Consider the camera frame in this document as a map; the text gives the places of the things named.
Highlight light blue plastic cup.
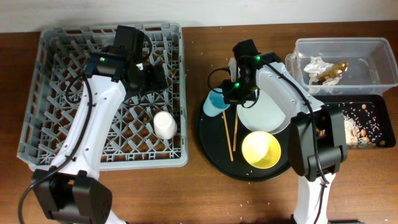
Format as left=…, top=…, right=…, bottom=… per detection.
left=203, top=88, right=229, bottom=117

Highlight grey round plate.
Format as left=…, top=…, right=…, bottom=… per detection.
left=237, top=90, right=290, bottom=134

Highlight left wooden chopstick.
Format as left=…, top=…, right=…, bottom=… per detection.
left=222, top=110, right=234, bottom=162

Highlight white paper napkin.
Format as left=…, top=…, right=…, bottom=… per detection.
left=303, top=57, right=341, bottom=95

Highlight pink plastic cup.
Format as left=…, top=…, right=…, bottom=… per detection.
left=153, top=111, right=177, bottom=140

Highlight black camera cable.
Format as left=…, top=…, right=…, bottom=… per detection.
left=17, top=73, right=94, bottom=224
left=207, top=67, right=233, bottom=94

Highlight rice and nut food scraps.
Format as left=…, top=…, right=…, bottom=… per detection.
left=325, top=102, right=387, bottom=149

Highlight grey plastic dishwasher rack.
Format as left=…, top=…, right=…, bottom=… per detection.
left=17, top=22, right=188, bottom=171

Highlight black rectangular food-waste tray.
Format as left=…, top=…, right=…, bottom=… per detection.
left=316, top=95, right=396, bottom=149

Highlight gold snack wrapper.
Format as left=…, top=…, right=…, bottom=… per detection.
left=310, top=62, right=349, bottom=85

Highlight yellow plastic bowl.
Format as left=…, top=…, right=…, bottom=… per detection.
left=241, top=131, right=282, bottom=169

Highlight black left camera cable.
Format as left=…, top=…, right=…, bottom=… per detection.
left=17, top=73, right=94, bottom=224

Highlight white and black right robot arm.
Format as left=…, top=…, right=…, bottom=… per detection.
left=222, top=39, right=348, bottom=223

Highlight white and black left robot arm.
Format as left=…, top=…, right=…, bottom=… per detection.
left=23, top=26, right=169, bottom=223

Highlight black right camera cable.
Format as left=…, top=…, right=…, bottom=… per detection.
left=207, top=67, right=233, bottom=94

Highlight clear plastic waste bin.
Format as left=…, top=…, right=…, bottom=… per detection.
left=285, top=37, right=397, bottom=96

